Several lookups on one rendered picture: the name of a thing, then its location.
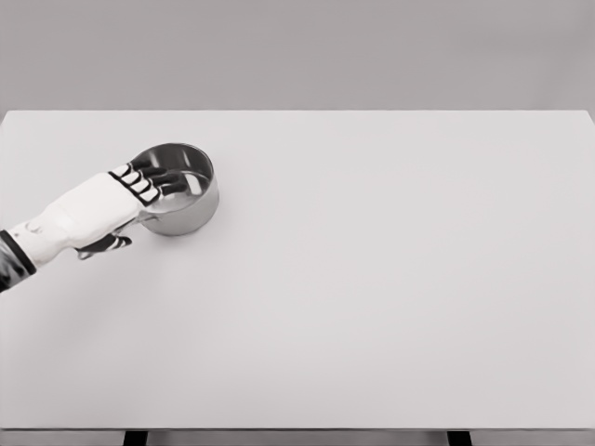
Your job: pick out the silver steel pot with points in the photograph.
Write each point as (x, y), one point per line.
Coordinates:
(195, 200)

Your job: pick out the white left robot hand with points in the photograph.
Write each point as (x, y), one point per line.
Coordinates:
(100, 200)

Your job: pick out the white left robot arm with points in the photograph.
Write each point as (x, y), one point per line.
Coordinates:
(28, 241)

